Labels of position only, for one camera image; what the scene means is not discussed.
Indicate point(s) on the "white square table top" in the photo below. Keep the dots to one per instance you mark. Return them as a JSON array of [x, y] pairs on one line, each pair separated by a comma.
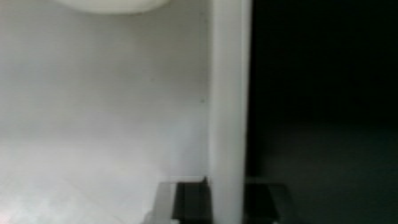
[[122, 106]]

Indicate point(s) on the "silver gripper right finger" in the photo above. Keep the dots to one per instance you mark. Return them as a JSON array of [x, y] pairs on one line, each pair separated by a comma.
[[268, 207]]

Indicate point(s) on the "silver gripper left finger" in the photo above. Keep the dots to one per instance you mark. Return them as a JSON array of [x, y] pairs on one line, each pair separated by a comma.
[[181, 202]]

